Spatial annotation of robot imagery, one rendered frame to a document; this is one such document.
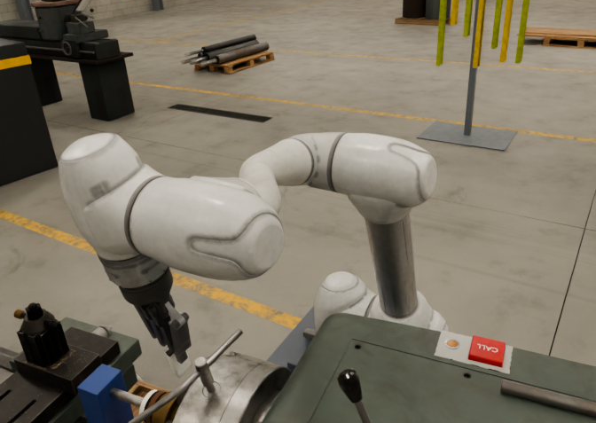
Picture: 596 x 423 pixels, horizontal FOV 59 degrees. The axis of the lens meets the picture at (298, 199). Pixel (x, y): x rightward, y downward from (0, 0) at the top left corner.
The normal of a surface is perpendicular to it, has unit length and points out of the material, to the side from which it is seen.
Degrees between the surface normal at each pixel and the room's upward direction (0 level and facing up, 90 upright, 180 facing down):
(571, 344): 0
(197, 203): 28
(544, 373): 0
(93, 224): 98
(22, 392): 0
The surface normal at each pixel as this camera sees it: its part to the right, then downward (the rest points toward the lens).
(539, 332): -0.05, -0.90
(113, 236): -0.42, 0.55
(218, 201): -0.06, -0.65
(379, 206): -0.31, 0.77
